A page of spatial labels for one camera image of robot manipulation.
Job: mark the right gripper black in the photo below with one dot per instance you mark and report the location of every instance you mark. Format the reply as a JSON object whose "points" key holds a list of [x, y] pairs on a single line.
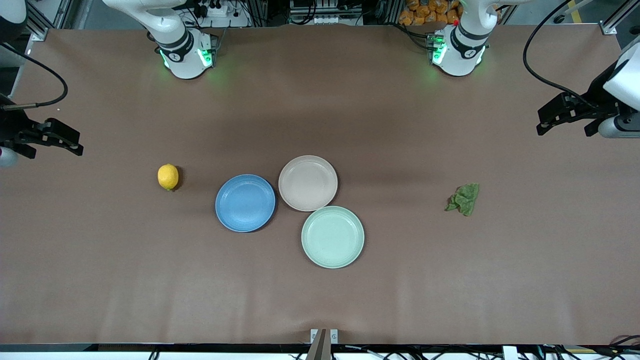
{"points": [[11, 126]]}

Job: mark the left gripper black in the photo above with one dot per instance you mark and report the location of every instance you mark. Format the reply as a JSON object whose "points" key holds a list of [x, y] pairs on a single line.
{"points": [[596, 99]]}

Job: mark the yellow lemon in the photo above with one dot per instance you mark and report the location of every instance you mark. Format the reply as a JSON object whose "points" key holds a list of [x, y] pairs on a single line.
{"points": [[168, 177]]}

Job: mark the green lettuce leaf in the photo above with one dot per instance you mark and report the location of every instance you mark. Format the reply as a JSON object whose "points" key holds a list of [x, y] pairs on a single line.
{"points": [[465, 197]]}

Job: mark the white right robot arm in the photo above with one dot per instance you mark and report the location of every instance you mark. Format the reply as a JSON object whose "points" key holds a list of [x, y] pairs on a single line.
{"points": [[181, 55]]}

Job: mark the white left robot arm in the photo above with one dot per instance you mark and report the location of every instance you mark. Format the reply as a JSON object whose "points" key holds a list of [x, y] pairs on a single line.
{"points": [[462, 52]]}

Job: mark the orange snack packets pile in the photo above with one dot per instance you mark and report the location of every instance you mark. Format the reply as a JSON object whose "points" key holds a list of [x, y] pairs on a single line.
{"points": [[425, 12]]}

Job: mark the blue round plate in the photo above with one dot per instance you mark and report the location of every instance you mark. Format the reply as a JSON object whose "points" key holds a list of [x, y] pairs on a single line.
{"points": [[245, 202]]}

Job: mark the white power strip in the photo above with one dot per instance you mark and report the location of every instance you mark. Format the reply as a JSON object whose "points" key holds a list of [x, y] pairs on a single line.
{"points": [[220, 17]]}

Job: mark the beige round plate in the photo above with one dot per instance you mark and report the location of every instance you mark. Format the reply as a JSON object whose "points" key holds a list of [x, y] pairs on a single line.
{"points": [[307, 182]]}

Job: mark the grey electronics box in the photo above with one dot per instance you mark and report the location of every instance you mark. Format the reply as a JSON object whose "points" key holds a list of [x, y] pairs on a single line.
{"points": [[325, 12]]}

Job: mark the pale green round plate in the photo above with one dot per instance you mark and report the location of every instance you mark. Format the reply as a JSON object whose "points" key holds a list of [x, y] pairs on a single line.
{"points": [[332, 237]]}

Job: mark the aluminium frame profile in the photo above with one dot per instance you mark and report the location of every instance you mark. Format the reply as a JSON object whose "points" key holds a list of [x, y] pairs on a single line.
{"points": [[37, 22], [614, 22]]}

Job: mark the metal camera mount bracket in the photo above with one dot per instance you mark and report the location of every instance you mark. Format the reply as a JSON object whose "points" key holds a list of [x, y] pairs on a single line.
{"points": [[323, 342]]}

